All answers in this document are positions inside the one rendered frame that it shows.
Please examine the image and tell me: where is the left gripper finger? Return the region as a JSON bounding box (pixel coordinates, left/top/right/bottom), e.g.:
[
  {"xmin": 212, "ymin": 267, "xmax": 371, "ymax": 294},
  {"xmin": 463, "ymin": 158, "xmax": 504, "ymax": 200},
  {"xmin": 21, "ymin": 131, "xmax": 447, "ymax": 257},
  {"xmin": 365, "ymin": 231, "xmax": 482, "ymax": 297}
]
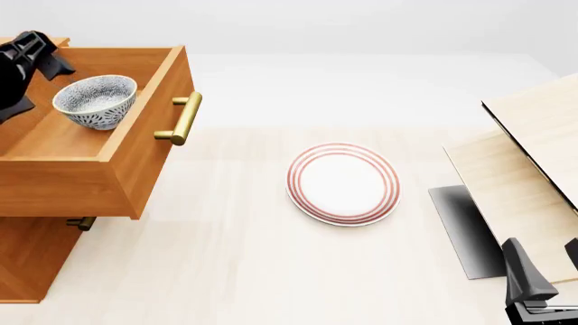
[
  {"xmin": 0, "ymin": 97, "xmax": 37, "ymax": 125},
  {"xmin": 37, "ymin": 51, "xmax": 77, "ymax": 81}
]

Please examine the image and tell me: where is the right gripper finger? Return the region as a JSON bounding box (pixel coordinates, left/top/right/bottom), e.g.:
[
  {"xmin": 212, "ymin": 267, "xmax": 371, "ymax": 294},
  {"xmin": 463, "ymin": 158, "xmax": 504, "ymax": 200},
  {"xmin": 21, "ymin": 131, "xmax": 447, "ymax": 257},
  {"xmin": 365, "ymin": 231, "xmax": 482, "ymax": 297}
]
[
  {"xmin": 564, "ymin": 237, "xmax": 578, "ymax": 273},
  {"xmin": 502, "ymin": 237, "xmax": 560, "ymax": 307}
]

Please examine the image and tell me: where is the short brass drawer handle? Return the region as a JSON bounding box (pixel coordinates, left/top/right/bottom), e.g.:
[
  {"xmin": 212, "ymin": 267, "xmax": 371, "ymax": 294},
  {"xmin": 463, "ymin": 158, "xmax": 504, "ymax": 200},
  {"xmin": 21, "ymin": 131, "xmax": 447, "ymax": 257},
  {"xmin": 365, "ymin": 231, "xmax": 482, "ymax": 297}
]
[{"xmin": 66, "ymin": 216, "xmax": 98, "ymax": 233}]

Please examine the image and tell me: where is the wooden cabinet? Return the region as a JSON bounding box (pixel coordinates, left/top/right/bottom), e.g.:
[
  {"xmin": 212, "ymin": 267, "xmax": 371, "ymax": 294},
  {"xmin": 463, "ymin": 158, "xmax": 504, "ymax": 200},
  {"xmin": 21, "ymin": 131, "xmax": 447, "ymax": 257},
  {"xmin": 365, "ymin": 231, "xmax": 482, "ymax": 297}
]
[{"xmin": 0, "ymin": 35, "xmax": 87, "ymax": 304}]

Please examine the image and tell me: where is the blue patterned white bowl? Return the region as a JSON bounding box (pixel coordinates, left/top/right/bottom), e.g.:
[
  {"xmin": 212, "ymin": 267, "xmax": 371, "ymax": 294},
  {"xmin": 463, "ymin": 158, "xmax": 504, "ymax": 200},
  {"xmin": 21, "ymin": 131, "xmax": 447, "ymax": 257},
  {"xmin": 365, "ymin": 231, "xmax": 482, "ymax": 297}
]
[{"xmin": 51, "ymin": 74, "xmax": 138, "ymax": 132}]

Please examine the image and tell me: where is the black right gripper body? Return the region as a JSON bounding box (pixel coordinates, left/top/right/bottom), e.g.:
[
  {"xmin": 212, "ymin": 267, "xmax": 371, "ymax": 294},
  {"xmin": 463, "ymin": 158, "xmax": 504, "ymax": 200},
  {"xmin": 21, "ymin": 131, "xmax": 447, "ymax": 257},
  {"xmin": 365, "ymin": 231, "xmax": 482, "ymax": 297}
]
[{"xmin": 504, "ymin": 295, "xmax": 578, "ymax": 325}]

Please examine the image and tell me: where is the long brass drawer handle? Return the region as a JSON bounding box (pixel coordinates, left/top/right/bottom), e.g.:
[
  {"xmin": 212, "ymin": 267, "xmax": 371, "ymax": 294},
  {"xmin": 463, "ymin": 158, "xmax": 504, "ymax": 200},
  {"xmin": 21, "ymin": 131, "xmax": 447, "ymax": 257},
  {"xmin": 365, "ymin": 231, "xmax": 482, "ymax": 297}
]
[{"xmin": 154, "ymin": 90, "xmax": 203, "ymax": 147}]

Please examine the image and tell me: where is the pale wood box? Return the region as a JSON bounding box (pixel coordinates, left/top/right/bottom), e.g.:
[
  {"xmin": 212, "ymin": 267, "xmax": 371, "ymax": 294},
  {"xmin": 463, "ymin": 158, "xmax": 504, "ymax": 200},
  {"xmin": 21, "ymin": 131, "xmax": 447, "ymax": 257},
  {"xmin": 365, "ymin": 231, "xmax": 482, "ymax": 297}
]
[{"xmin": 443, "ymin": 71, "xmax": 578, "ymax": 284}]

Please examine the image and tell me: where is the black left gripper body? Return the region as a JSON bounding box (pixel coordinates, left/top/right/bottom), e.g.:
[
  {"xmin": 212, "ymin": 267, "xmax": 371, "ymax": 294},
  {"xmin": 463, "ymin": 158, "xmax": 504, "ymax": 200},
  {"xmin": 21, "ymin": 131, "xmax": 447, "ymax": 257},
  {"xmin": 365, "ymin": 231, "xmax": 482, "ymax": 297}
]
[{"xmin": 0, "ymin": 30, "xmax": 59, "ymax": 112}]

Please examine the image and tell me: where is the wooden drawer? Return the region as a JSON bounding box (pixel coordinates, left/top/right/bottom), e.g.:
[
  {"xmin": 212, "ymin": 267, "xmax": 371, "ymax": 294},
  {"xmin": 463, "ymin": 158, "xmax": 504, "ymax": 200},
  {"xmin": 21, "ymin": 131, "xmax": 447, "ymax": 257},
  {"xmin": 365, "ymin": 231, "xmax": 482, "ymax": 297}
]
[{"xmin": 0, "ymin": 44, "xmax": 197, "ymax": 221}]

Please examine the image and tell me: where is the white plate with red rings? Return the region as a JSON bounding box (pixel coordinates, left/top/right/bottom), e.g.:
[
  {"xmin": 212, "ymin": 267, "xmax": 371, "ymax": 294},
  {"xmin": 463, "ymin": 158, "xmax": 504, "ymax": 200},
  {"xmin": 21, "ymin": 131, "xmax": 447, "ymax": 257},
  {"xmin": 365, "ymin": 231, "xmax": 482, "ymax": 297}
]
[{"xmin": 285, "ymin": 142, "xmax": 402, "ymax": 228}]

